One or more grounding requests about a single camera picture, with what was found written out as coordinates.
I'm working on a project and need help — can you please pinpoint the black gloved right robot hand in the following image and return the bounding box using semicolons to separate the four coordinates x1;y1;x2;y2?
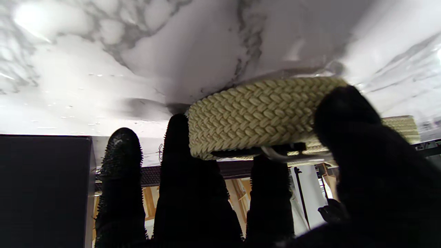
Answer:
95;85;441;248

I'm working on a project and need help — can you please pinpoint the beige braided belt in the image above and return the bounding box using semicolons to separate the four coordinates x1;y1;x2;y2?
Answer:
188;76;421;162

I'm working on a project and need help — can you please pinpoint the black belt storage box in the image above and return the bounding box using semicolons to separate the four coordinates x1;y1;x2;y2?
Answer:
0;134;96;248

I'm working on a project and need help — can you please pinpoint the black tripod stand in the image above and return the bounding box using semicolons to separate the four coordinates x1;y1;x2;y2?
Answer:
294;167;310;229

